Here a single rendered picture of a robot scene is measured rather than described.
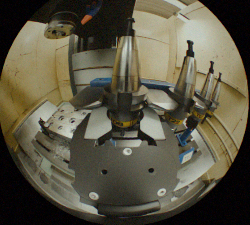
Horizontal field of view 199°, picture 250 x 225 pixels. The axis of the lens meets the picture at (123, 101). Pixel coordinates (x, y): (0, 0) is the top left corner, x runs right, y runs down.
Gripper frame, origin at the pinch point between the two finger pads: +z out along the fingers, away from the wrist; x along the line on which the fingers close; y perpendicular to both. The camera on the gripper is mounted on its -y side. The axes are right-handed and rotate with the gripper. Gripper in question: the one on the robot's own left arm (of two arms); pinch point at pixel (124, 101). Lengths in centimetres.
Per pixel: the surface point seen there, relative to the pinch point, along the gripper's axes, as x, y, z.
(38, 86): -130, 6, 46
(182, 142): 37.4, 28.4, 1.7
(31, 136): -103, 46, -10
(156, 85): 6.4, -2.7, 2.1
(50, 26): -27.4, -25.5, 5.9
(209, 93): 20.6, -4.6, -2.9
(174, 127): 10.9, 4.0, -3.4
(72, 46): -57, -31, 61
